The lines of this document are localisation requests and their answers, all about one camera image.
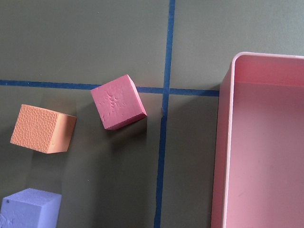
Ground pink plastic bin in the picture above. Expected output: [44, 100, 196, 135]
[211, 52, 304, 228]

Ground red foam block upper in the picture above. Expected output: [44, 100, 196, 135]
[91, 75, 147, 130]

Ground purple foam block right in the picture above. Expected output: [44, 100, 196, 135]
[0, 188, 62, 228]

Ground orange foam block right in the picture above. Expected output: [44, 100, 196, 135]
[10, 104, 76, 154]

